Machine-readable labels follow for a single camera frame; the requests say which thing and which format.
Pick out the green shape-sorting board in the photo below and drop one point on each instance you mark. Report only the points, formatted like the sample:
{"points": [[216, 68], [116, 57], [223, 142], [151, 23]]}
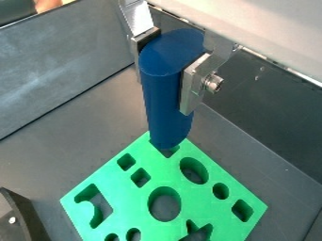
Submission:
{"points": [[150, 197]]}

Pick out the blue oval peg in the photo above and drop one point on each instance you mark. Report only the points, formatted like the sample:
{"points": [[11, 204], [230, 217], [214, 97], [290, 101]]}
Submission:
{"points": [[163, 58]]}

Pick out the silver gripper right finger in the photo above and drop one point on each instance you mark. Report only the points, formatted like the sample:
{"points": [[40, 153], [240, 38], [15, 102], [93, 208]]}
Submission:
{"points": [[200, 77]]}

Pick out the black angular block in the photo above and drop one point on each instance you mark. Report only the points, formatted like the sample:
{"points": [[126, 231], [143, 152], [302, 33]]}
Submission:
{"points": [[20, 224]]}

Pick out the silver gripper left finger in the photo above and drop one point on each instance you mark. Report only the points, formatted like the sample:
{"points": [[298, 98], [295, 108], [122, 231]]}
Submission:
{"points": [[140, 30]]}

